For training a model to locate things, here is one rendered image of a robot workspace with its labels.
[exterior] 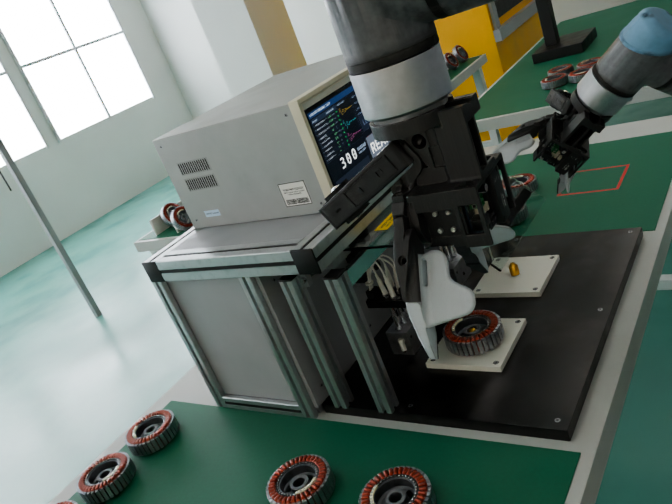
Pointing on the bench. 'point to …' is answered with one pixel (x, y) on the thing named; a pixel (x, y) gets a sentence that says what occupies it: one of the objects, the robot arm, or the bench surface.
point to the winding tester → (256, 150)
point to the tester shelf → (261, 246)
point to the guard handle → (517, 206)
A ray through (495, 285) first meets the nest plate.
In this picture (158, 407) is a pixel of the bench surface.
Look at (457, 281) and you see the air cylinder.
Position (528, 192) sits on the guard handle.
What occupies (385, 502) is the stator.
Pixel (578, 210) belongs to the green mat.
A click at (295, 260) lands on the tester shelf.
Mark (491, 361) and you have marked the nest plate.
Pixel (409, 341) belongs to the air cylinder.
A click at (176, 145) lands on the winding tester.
